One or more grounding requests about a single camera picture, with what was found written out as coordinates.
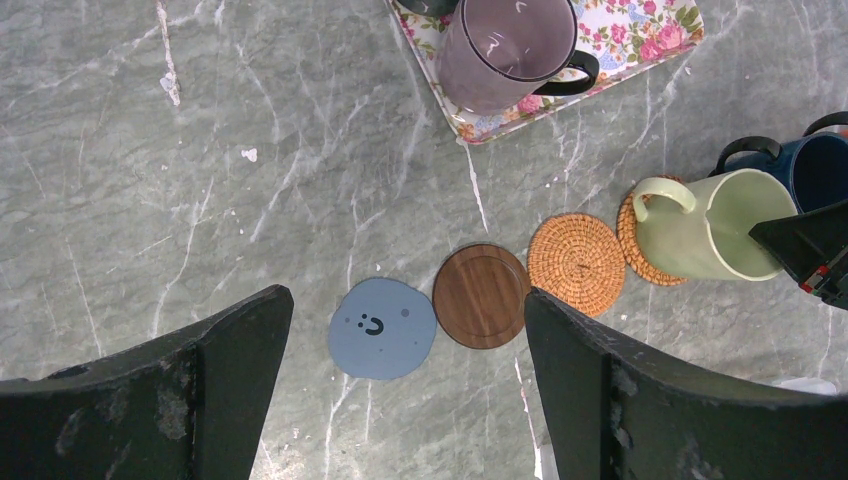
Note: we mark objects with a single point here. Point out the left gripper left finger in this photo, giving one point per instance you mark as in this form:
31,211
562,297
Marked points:
190,404

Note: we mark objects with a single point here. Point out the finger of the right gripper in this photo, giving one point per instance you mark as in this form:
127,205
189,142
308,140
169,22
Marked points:
812,249

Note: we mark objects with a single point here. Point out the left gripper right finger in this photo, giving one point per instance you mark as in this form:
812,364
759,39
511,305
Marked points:
616,408

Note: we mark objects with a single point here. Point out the navy blue mug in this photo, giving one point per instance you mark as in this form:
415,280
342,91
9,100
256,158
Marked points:
813,169

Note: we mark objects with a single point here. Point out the cream mug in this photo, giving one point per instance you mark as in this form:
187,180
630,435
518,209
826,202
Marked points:
700,230

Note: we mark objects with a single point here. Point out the dark wood coaster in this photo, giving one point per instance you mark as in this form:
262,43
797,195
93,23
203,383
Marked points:
478,296

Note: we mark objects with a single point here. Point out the blue smiley coaster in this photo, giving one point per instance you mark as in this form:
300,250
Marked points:
383,329

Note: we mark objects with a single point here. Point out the lilac mug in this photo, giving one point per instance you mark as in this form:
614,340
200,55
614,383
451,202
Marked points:
497,52

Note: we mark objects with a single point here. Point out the grey mug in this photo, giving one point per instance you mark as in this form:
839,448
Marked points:
430,8

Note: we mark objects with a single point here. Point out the floral tray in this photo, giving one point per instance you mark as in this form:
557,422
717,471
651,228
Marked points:
627,38

